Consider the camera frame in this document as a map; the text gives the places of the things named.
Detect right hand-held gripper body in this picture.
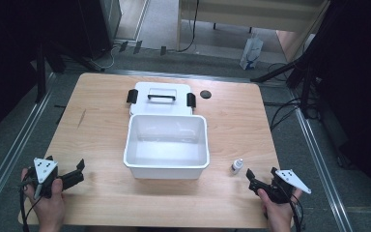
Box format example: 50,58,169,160
248,169,312,205

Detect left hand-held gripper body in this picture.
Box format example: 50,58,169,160
28,157,85,199

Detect person's right hand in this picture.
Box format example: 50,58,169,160
256,188,303,232

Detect person's left hand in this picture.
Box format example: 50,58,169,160
20,167,67,232

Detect small white dropper bottle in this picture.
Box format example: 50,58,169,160
230,158,244,176

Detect black metal stand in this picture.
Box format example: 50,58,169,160
250,47,324,120
34,41,66,104

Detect white plastic storage box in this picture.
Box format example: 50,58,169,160
123,113,211,181

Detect white paper bag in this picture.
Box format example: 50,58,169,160
239,35,265,72

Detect dark cabinet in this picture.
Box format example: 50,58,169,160
75,0,124,61

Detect light wooden bench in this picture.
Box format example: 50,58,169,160
176,0,332,63

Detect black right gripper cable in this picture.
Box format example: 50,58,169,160
288,192,305,232

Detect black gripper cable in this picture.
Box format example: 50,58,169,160
288,192,305,232
16,175,43,232

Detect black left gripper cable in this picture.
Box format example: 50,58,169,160
16,175,43,232

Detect metal floor rail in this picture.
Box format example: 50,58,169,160
0,72,58,225
290,96,355,232

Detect black floor cables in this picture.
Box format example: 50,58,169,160
263,63,303,131

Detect white lid with black handle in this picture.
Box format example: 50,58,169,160
126,81,197,118

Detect white floor cable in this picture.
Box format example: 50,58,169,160
91,43,121,71

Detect black hanging cable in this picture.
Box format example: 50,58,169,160
175,0,201,53

